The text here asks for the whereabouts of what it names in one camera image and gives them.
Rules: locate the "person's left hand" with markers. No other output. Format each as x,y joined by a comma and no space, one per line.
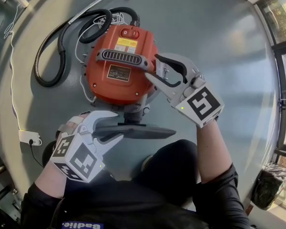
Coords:
72,125

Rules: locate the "person's black clothing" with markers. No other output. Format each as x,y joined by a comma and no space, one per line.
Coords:
133,199

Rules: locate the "metal vacuum wand with nozzle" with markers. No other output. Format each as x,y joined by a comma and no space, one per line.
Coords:
93,5

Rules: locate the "orange vacuum cleaner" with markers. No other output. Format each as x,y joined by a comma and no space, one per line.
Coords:
119,85

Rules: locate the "person's right shoe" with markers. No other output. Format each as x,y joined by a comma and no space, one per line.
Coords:
147,162

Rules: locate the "person's left forearm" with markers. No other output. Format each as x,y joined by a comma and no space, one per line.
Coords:
50,182

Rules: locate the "person's right forearm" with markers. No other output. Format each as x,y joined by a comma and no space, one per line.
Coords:
212,156

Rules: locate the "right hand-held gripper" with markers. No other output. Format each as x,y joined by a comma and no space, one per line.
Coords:
200,104

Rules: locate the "black trash bin with liner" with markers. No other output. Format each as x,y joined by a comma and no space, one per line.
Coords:
267,187

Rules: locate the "white power strip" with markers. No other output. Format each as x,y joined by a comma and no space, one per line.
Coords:
26,135

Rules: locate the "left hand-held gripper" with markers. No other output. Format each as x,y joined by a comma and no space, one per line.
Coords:
78,159

